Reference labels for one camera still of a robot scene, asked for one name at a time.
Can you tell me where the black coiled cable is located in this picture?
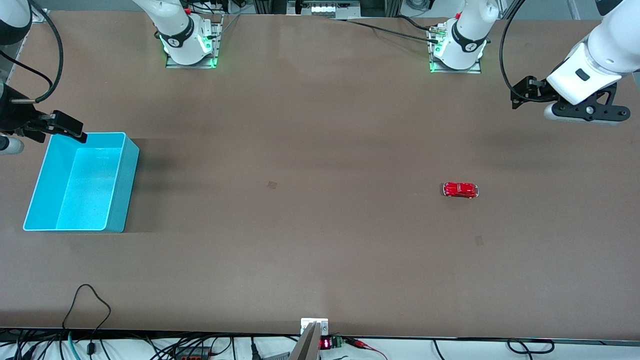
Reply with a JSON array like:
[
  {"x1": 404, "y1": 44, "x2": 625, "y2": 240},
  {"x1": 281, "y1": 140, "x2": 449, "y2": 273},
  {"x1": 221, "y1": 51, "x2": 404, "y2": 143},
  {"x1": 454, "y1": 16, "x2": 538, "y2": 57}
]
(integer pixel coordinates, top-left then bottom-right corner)
[{"x1": 507, "y1": 338, "x2": 556, "y2": 355}]

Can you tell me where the black orange power strip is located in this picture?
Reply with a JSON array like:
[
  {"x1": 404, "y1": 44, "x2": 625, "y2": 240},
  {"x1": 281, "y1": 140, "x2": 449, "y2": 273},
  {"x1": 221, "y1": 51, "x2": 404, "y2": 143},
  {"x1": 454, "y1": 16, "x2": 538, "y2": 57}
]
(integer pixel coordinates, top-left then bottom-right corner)
[{"x1": 174, "y1": 347, "x2": 212, "y2": 360}]

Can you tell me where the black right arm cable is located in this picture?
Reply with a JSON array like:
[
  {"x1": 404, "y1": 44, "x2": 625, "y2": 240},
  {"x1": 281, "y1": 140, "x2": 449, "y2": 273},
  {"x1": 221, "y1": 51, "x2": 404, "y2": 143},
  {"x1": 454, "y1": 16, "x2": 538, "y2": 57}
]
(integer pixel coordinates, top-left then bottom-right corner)
[{"x1": 10, "y1": 0, "x2": 65, "y2": 105}]

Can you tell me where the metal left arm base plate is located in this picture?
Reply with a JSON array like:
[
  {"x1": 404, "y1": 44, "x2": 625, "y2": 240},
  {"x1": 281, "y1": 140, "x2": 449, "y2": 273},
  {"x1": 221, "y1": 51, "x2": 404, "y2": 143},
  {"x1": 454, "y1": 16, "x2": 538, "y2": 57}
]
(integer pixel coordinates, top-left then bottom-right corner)
[{"x1": 428, "y1": 22, "x2": 483, "y2": 75}]

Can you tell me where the lit equipment rack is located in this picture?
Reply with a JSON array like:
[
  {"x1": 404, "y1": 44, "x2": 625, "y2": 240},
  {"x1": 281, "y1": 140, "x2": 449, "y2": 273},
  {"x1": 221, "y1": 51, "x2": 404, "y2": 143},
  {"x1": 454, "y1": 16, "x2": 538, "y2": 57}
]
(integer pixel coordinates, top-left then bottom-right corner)
[{"x1": 286, "y1": 0, "x2": 362, "y2": 19}]

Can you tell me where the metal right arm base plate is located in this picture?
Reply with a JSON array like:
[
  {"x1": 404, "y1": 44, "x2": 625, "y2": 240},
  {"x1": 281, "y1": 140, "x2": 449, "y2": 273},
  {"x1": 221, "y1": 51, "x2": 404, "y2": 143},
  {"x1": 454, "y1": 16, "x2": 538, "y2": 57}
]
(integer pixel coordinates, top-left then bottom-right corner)
[{"x1": 165, "y1": 13, "x2": 223, "y2": 70}]

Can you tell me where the red beetle toy car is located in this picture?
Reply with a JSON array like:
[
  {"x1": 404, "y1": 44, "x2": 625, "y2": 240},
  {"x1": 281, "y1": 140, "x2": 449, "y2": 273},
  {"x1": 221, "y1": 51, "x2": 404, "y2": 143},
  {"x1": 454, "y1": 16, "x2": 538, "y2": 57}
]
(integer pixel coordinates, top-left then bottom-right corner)
[{"x1": 442, "y1": 181, "x2": 479, "y2": 199}]

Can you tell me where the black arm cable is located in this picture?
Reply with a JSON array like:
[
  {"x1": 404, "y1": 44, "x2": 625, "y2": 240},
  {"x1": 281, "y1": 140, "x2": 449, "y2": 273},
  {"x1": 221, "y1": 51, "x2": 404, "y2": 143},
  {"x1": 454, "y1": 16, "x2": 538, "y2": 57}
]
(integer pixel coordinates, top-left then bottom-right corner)
[
  {"x1": 500, "y1": 0, "x2": 551, "y2": 104},
  {"x1": 10, "y1": 0, "x2": 65, "y2": 105}
]

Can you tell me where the grey metal camera mount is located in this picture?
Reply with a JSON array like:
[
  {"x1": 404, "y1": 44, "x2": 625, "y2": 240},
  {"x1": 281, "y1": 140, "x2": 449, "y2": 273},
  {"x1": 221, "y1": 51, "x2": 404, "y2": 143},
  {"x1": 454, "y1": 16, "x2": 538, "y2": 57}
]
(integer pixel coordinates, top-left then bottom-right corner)
[{"x1": 288, "y1": 317, "x2": 330, "y2": 360}]

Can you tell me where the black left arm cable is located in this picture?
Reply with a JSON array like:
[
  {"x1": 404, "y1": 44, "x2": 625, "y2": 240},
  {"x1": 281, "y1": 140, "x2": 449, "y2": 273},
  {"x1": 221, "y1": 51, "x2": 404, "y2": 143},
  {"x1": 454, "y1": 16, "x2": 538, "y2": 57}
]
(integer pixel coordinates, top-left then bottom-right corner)
[{"x1": 500, "y1": 0, "x2": 551, "y2": 104}]

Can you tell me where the long black base cable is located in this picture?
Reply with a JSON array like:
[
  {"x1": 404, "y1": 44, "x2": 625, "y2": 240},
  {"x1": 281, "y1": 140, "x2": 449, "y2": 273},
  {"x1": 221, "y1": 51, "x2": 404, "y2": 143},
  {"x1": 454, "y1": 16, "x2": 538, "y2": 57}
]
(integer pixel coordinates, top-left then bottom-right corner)
[{"x1": 327, "y1": 15, "x2": 442, "y2": 45}]

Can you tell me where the blue plastic box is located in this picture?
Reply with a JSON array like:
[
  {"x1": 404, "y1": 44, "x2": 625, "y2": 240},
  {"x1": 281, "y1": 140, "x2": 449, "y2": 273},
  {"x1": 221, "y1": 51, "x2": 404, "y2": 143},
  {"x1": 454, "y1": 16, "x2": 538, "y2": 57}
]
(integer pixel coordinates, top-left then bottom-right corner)
[{"x1": 22, "y1": 131, "x2": 140, "y2": 233}]

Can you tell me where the thin black looped cable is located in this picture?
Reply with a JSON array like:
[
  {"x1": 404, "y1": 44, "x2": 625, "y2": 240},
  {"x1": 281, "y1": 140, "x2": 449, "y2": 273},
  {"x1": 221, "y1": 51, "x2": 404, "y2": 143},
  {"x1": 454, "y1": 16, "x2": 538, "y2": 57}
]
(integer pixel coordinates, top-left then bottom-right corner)
[{"x1": 61, "y1": 283, "x2": 112, "y2": 357}]

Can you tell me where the red clip wire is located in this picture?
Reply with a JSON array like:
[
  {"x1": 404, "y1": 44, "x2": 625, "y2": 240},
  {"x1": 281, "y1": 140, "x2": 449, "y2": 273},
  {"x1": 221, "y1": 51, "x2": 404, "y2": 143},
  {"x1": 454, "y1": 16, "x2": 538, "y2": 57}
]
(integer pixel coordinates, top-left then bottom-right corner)
[{"x1": 344, "y1": 337, "x2": 390, "y2": 360}]

